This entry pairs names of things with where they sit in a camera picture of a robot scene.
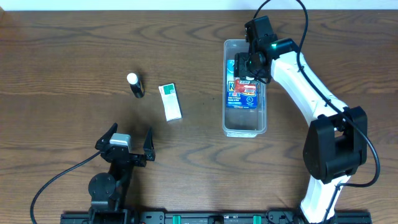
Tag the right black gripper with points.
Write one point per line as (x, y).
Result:
(243, 66)

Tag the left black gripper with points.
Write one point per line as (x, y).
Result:
(125, 154)

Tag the red Panadol box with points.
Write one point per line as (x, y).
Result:
(245, 87)

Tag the blue Kool Fever box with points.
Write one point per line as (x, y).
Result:
(236, 100)

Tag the dark bottle white cap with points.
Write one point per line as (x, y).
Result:
(135, 85)

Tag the white green Panadol box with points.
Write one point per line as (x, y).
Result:
(170, 101)

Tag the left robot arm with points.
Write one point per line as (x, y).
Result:
(108, 190)

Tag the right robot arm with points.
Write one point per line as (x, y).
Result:
(336, 143)

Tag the clear plastic container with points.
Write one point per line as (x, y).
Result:
(243, 123)

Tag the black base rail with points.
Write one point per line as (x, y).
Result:
(270, 217)

